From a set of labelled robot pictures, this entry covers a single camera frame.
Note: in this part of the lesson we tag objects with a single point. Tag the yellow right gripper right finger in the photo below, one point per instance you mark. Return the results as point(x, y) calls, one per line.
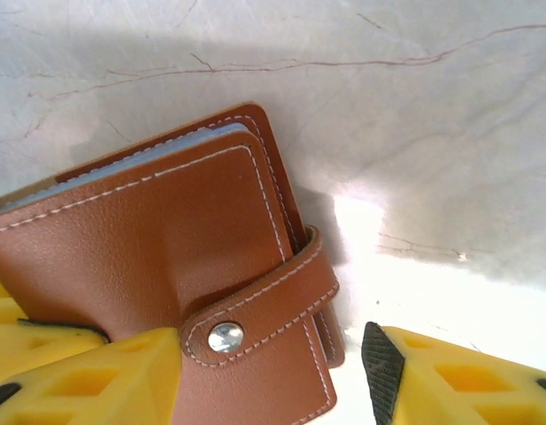
point(454, 385)

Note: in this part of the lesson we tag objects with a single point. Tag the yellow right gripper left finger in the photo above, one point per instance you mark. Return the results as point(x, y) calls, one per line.
point(100, 389)

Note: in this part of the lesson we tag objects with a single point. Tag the brown leather card holder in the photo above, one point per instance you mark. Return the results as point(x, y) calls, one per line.
point(122, 248)

